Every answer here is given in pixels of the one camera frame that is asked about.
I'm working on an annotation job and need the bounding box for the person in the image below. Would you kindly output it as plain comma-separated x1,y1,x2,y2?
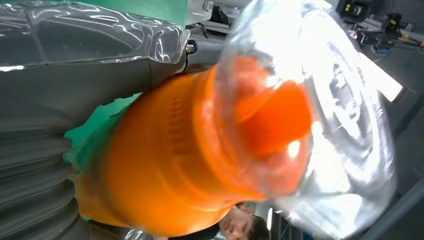
211,203,271,240

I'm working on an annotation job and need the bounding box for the black robot equipment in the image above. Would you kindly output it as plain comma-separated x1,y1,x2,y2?
336,0,424,57

